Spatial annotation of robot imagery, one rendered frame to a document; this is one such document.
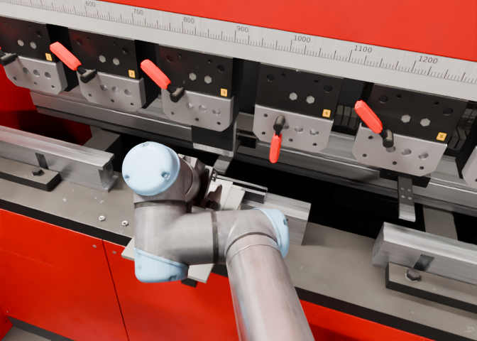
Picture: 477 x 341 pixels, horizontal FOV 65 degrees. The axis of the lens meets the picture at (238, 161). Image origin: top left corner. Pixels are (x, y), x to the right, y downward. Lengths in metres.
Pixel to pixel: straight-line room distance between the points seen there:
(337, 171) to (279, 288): 0.73
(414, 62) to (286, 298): 0.43
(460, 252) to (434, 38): 0.51
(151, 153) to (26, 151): 0.72
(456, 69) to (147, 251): 0.54
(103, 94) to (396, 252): 0.75
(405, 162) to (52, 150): 0.89
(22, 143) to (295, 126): 0.79
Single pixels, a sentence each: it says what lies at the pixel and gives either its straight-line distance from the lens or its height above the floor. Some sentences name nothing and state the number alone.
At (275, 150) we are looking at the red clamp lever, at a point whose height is 1.19.
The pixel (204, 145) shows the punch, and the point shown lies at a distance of 0.87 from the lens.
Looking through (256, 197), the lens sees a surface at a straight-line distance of 0.91.
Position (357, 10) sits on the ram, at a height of 1.45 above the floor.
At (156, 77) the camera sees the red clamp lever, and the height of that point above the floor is 1.29.
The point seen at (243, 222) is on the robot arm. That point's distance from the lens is 0.53.
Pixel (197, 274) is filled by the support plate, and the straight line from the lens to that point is 0.75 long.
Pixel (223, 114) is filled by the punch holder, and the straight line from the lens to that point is 0.76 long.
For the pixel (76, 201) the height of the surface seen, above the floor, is 0.88.
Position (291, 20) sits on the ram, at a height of 1.42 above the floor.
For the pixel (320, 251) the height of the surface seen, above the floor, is 0.87.
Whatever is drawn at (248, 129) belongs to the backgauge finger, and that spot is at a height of 1.03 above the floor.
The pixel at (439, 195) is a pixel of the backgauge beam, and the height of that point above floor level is 0.93.
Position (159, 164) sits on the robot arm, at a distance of 0.51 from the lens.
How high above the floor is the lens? 1.62
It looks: 39 degrees down
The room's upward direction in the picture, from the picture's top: 4 degrees clockwise
